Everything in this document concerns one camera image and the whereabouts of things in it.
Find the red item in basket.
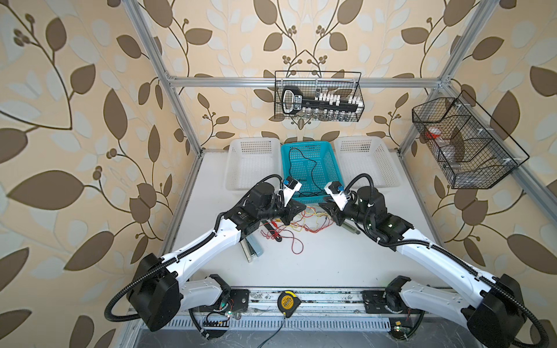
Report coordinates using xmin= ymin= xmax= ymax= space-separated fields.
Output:
xmin=424 ymin=127 xmax=442 ymax=141

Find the yellow tape measure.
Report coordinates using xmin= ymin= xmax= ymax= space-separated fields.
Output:
xmin=277 ymin=291 xmax=302 ymax=318

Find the aluminium frame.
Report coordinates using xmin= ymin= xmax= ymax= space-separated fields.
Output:
xmin=108 ymin=0 xmax=557 ymax=348

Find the white plastic basket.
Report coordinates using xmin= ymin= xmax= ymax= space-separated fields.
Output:
xmin=224 ymin=138 xmax=282 ymax=191
xmin=333 ymin=136 xmax=402 ymax=189

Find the black wire basket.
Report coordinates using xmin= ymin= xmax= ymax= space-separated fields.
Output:
xmin=274 ymin=70 xmax=365 ymax=123
xmin=412 ymin=91 xmax=530 ymax=189

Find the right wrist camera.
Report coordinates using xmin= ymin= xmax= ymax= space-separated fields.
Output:
xmin=324 ymin=181 xmax=351 ymax=211

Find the green pipe wrench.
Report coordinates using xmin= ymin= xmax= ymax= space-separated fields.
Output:
xmin=261 ymin=220 xmax=282 ymax=242

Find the grey blue stapler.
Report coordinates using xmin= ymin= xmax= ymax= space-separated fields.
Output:
xmin=240 ymin=236 xmax=264 ymax=263

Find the yellow cable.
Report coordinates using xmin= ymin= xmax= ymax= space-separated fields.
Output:
xmin=284 ymin=208 xmax=332 ymax=233

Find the right black wire basket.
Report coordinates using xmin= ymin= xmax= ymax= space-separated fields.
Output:
xmin=412 ymin=91 xmax=530 ymax=189

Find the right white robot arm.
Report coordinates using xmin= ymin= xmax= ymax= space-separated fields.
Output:
xmin=320 ymin=181 xmax=550 ymax=347

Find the teal plastic basket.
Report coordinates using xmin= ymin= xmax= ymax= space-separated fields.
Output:
xmin=281 ymin=141 xmax=344 ymax=205

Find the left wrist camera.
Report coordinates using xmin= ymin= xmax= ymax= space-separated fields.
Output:
xmin=282 ymin=176 xmax=302 ymax=207

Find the right white plastic basket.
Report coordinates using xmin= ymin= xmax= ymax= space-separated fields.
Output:
xmin=333 ymin=136 xmax=402 ymax=189

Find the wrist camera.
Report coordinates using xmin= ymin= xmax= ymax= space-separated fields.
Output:
xmin=324 ymin=181 xmax=351 ymax=211
xmin=282 ymin=176 xmax=302 ymax=207

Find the back black wire basket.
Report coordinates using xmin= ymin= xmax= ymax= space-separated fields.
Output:
xmin=274 ymin=70 xmax=365 ymax=123

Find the green utility knife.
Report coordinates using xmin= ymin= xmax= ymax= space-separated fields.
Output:
xmin=342 ymin=222 xmax=361 ymax=235

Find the left white plastic basket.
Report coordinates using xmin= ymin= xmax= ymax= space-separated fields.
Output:
xmin=224 ymin=138 xmax=282 ymax=191

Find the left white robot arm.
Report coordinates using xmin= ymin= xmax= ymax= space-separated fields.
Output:
xmin=104 ymin=177 xmax=306 ymax=331

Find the black cable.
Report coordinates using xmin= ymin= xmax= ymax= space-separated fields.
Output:
xmin=289 ymin=147 xmax=332 ymax=197

